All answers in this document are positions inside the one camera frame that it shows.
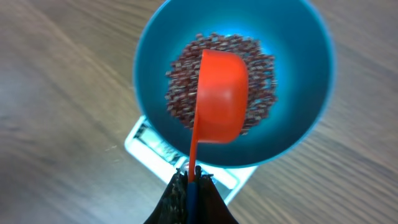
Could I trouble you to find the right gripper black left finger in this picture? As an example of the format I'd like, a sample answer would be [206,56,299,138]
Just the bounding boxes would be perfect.
[144,168,188,224]

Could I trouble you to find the white kitchen scale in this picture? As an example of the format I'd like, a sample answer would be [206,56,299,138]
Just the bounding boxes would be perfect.
[124,116,257,204]

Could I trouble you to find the red beans in bowl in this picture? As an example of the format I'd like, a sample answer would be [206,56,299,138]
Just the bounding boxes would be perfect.
[165,32,277,135]

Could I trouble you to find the red measuring scoop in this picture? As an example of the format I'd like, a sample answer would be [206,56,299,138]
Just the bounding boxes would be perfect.
[188,49,248,183]

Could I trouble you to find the blue bowl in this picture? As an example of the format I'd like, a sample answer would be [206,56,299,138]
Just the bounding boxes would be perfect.
[132,0,335,167]

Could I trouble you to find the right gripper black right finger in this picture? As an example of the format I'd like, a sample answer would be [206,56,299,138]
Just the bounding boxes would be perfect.
[195,166,238,224]

